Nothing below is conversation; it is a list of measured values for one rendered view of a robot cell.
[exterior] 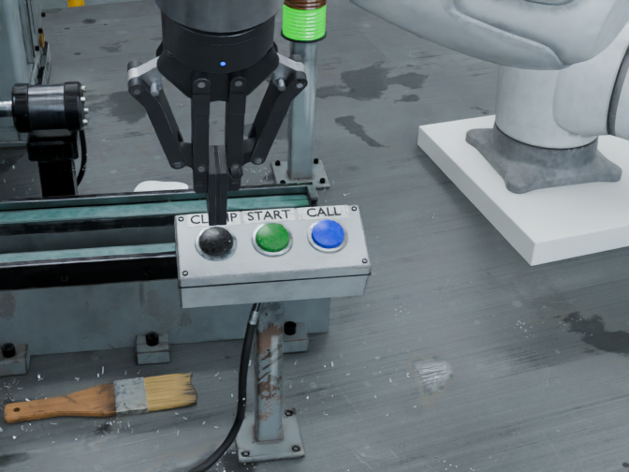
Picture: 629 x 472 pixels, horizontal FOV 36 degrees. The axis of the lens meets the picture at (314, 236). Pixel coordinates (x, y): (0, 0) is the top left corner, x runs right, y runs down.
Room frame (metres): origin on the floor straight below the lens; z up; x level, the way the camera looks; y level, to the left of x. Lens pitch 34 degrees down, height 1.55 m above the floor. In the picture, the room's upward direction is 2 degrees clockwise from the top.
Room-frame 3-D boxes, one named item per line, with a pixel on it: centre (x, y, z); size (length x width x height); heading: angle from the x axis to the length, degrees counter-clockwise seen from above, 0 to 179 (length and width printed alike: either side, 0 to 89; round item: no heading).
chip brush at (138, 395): (0.78, 0.22, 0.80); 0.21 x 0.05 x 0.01; 105
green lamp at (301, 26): (1.28, 0.03, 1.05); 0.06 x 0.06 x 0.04
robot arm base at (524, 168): (1.32, -0.33, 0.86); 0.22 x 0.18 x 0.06; 17
